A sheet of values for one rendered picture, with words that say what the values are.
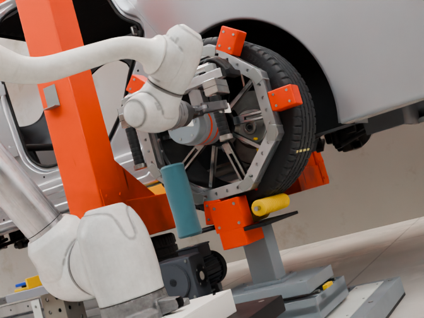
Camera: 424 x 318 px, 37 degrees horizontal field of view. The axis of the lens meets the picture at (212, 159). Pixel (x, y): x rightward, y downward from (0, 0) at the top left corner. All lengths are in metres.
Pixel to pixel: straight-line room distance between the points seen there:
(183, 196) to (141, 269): 0.83
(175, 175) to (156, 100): 0.64
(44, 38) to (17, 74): 1.10
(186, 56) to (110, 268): 0.55
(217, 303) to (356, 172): 4.78
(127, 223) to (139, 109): 0.31
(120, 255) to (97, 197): 1.05
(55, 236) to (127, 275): 0.25
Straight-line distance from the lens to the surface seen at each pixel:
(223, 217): 2.26
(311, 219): 6.30
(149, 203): 2.69
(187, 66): 1.60
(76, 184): 2.49
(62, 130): 2.52
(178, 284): 2.47
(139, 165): 2.16
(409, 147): 6.04
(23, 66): 1.51
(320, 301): 2.25
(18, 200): 1.57
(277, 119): 2.21
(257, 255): 2.40
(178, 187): 2.20
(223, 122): 2.00
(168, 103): 1.61
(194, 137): 2.13
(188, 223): 2.20
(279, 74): 2.26
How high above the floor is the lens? 0.53
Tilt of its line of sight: 5 degrees up
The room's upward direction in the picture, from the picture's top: 16 degrees counter-clockwise
